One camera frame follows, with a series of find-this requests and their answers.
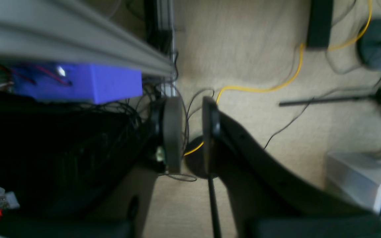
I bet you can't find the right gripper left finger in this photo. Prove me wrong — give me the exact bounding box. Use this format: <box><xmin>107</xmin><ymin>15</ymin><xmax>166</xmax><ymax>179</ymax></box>
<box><xmin>150</xmin><ymin>97</ymin><xmax>184</xmax><ymax>174</ymax></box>

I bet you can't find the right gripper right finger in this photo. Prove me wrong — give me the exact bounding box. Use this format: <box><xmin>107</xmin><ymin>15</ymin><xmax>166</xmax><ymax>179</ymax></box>
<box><xmin>202</xmin><ymin>97</ymin><xmax>381</xmax><ymax>238</ymax></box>

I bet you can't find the blue plastic box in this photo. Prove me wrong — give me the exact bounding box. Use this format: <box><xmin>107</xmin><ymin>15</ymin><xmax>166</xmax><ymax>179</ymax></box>
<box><xmin>10</xmin><ymin>62</ymin><xmax>143</xmax><ymax>104</ymax></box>

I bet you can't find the white plastic storage box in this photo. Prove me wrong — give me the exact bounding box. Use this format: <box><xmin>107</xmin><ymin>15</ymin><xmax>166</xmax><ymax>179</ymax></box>
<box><xmin>325</xmin><ymin>151</ymin><xmax>381</xmax><ymax>214</ymax></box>

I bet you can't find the round black stand base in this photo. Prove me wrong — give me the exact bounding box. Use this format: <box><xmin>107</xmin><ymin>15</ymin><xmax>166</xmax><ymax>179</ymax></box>
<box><xmin>356</xmin><ymin>18</ymin><xmax>381</xmax><ymax>70</ymax></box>

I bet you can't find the yellow floor cable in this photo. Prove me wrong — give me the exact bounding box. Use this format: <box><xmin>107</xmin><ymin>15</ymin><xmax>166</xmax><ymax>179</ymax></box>
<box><xmin>183</xmin><ymin>0</ymin><xmax>373</xmax><ymax>156</ymax></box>

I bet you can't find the aluminium extrusion rail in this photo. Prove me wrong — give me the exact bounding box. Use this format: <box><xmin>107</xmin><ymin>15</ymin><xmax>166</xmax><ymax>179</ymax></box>
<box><xmin>0</xmin><ymin>0</ymin><xmax>175</xmax><ymax>77</ymax></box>

